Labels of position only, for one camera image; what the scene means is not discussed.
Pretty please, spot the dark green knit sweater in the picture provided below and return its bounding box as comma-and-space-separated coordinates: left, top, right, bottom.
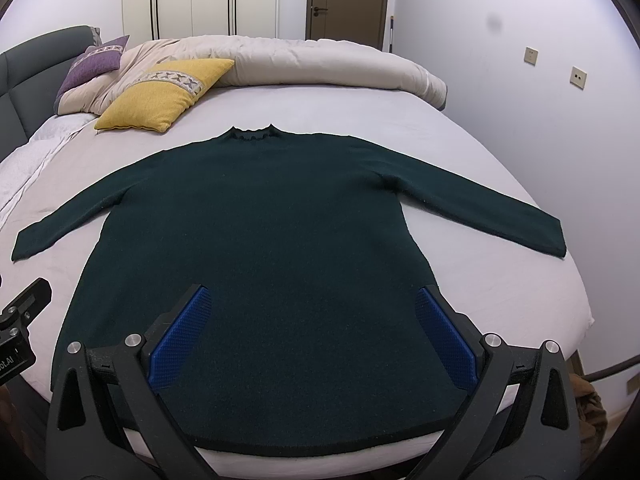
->
11, 127, 566, 457

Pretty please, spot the dark grey upholstered headboard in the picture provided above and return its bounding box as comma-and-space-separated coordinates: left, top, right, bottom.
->
0, 25, 101, 158

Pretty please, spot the yellow patterned cushion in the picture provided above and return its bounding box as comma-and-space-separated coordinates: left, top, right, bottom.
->
94, 58, 234, 133

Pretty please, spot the purple patterned cushion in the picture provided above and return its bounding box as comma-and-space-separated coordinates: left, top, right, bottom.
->
53, 35, 129, 112

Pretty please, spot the beige duvet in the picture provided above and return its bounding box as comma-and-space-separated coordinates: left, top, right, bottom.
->
53, 35, 448, 115

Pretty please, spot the brown wooden door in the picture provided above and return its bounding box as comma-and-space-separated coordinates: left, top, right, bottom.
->
306, 0, 388, 50

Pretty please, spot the beige wall socket near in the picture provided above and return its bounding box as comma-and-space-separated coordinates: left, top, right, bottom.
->
570, 66, 587, 90

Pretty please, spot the beige wall socket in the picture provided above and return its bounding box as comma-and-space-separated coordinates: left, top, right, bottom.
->
524, 47, 538, 66
570, 66, 587, 90

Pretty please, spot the beige wall socket far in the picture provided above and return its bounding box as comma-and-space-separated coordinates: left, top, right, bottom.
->
524, 47, 538, 66

